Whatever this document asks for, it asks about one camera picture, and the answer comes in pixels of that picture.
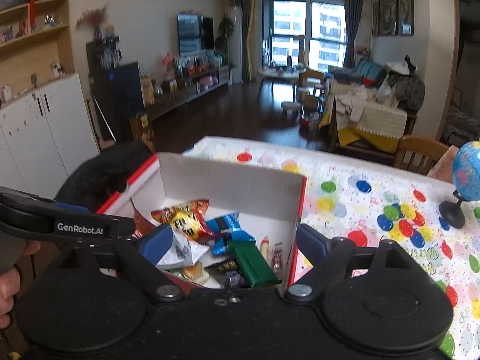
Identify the blue snack packet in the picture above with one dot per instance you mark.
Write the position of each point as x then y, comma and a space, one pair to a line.
229, 229

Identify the white snack bag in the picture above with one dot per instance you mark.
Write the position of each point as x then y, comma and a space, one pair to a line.
175, 250

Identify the wooden wall shelf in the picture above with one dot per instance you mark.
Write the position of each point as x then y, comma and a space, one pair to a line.
36, 44

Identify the round coffee table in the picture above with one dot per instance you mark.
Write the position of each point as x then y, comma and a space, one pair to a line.
273, 76

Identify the white cupboard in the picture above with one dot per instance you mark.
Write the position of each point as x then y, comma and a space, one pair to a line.
45, 136

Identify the dark green snack bar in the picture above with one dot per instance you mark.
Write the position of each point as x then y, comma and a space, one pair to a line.
253, 266

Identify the red yellow snack bag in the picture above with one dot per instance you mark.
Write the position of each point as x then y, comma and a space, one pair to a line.
187, 218

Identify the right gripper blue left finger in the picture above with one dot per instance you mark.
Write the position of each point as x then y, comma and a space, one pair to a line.
137, 259

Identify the orange green candy packet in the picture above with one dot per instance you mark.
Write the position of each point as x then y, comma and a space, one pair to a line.
195, 274

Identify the blue desk globe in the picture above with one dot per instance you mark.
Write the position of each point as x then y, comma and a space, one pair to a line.
465, 177

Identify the black snack packet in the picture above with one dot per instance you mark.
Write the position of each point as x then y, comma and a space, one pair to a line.
228, 274

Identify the long low tv cabinet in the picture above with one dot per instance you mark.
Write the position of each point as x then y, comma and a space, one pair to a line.
189, 89

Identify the person's left hand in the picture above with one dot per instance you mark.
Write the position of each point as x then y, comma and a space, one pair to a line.
11, 283

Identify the sofa with cream cover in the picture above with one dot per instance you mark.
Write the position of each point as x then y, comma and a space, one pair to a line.
372, 106

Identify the small round stool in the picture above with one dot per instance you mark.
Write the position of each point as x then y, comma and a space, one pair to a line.
292, 109

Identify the wooden chair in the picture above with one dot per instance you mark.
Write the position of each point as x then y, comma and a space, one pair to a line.
418, 154

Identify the framed wall pictures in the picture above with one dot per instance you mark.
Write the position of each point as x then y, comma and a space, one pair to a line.
393, 18

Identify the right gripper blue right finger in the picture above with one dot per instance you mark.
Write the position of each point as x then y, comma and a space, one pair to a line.
329, 259

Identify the red white cardboard box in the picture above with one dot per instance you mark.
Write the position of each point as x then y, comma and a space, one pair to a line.
269, 201

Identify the colourful balloon tablecloth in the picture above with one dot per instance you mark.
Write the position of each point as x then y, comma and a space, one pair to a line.
367, 203

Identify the flat screen television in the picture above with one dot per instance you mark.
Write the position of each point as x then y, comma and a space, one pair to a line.
195, 33

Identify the black cabinet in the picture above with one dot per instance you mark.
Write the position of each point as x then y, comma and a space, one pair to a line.
115, 87

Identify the black jacket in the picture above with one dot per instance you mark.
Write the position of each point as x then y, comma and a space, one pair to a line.
94, 182

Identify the small clear candy packet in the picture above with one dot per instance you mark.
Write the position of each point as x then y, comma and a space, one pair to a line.
273, 255

